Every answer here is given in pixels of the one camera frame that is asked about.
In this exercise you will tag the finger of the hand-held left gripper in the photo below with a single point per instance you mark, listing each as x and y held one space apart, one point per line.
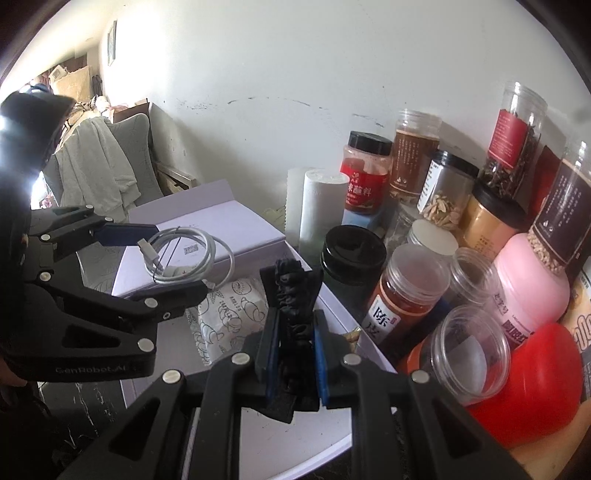
138 311
124 233

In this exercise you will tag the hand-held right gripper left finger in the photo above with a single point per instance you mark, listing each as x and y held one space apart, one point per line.
273 355

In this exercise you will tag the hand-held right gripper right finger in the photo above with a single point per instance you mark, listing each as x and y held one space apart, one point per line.
319 364

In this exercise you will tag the white croissant-print snack packet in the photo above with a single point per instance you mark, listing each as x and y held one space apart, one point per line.
231 314

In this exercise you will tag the black hair scrunchie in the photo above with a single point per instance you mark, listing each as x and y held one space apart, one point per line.
295 300

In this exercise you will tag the pale lavender gift box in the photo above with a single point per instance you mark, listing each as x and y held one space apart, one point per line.
240 230

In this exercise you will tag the person's left hand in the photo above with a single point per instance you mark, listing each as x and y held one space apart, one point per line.
8 376

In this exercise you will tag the pale green garment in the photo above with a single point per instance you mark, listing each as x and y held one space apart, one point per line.
99 170

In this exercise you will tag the cardboard box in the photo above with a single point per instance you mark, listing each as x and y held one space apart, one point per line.
69 81

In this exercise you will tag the grey chair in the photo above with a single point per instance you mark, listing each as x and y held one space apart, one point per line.
143 147

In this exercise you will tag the orange-filled clear jar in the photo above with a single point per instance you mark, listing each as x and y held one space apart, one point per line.
401 300

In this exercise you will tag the wide clear jar red label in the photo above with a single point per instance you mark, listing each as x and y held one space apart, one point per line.
466 355

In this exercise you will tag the white paper roll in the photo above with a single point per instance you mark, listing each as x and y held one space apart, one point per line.
323 207

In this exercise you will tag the white lid jar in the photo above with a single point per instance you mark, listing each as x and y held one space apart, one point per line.
431 237

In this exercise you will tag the small empty clear jar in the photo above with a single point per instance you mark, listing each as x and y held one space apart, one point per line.
473 277

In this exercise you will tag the red label jar black lid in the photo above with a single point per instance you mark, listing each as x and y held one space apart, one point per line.
367 180

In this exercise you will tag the nut jar black lid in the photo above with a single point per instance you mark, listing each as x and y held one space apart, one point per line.
445 189

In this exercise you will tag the red canister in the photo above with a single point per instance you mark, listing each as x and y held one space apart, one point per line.
540 387

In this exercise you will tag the gold jar black lid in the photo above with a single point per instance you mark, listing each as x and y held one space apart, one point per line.
489 221

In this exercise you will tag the brown-filled jar clear lid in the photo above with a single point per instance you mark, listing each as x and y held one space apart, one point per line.
411 157

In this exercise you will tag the pink bottle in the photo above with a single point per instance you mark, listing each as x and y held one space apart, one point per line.
531 281

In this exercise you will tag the tall clear jar dark label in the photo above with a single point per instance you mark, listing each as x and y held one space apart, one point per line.
561 221

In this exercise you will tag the tall clear jar red label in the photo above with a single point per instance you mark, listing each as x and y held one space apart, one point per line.
512 138

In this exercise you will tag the wall picture frame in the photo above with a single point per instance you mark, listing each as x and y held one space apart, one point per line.
111 44

